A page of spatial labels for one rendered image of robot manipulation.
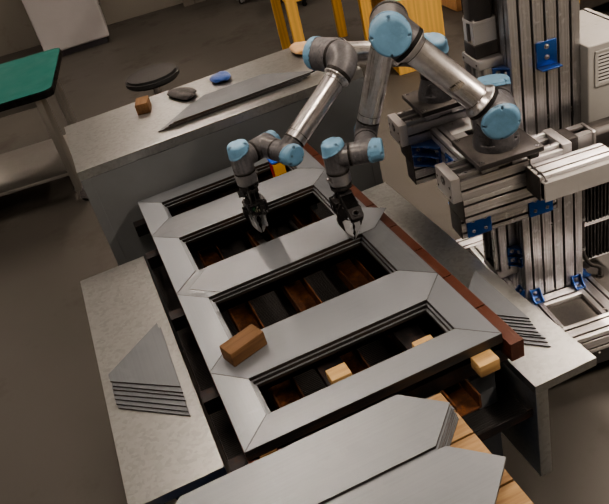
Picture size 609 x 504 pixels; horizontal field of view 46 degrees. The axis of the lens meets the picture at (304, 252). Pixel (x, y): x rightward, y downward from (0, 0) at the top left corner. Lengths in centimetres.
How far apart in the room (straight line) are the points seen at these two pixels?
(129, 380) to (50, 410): 141
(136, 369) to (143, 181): 107
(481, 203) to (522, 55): 50
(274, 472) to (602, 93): 170
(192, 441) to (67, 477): 130
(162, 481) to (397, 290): 86
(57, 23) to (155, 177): 633
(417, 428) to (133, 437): 83
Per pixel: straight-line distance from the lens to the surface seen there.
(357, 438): 178
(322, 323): 211
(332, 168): 229
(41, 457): 345
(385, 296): 216
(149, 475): 203
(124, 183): 312
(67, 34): 937
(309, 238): 250
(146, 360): 232
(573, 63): 266
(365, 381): 191
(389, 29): 208
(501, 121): 221
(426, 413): 180
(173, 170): 313
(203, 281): 245
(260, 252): 250
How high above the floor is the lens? 218
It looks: 33 degrees down
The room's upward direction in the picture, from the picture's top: 15 degrees counter-clockwise
